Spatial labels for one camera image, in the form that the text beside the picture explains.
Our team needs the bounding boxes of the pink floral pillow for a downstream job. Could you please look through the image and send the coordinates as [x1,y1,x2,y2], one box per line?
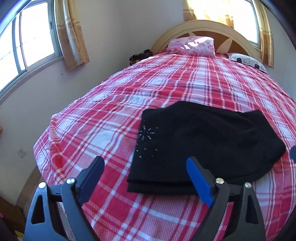
[166,36,216,57]

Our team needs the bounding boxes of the yellow curtain at left window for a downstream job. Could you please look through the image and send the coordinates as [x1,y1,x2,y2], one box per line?
[54,0,89,70]

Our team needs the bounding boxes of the yellow curtain behind headboard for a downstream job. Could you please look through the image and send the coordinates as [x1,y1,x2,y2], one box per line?
[182,0,275,69]

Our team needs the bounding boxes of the left window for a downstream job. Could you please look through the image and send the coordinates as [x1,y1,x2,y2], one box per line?
[1,1,62,93]

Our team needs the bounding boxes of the white wall socket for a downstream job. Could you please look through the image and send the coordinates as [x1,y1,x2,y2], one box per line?
[17,147,27,158]

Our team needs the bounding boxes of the red plaid bed sheet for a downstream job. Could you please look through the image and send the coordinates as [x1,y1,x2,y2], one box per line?
[34,52,295,240]

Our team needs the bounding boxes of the beige wooden headboard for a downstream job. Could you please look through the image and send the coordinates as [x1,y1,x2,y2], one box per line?
[152,20,261,62]

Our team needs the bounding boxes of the black pants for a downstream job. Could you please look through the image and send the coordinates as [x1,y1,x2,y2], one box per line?
[127,101,286,195]

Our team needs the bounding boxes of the white patterned pillow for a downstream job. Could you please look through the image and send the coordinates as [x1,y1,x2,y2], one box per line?
[226,53,267,74]

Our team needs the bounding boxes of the window behind headboard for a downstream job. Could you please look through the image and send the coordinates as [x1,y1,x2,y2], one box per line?
[183,0,260,45]

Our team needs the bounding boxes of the black item beside bed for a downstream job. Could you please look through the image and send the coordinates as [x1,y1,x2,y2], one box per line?
[129,49,153,65]

